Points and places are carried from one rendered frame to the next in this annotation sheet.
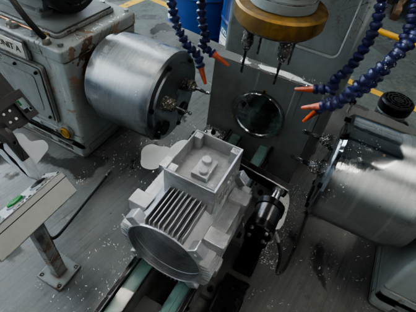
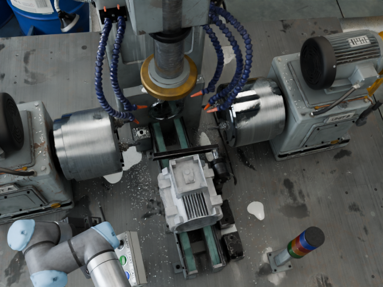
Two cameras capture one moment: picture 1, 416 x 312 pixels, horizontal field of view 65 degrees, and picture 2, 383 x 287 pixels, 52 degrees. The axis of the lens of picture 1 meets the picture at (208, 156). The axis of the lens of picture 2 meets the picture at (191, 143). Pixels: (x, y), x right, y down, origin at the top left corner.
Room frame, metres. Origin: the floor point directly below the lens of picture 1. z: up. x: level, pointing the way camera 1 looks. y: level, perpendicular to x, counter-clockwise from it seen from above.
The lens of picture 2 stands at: (0.03, 0.32, 2.35)
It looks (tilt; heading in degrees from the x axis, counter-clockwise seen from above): 64 degrees down; 318
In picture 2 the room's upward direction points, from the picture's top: 6 degrees clockwise
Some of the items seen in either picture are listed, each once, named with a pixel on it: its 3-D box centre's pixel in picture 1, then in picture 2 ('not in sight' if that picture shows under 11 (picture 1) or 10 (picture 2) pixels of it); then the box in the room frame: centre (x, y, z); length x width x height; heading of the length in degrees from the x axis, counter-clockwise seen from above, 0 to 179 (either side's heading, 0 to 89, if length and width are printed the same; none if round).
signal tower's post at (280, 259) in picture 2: not in sight; (294, 250); (0.00, -0.16, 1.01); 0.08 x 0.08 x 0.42; 69
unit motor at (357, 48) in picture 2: not in sight; (339, 85); (0.35, -0.66, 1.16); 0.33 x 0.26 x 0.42; 69
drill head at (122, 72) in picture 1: (129, 80); (77, 146); (0.74, 0.25, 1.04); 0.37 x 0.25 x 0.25; 69
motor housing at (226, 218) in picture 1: (189, 214); (189, 196); (0.36, 0.02, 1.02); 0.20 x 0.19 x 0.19; 159
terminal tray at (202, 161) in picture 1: (203, 171); (187, 176); (0.39, 0.00, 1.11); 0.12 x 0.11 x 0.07; 159
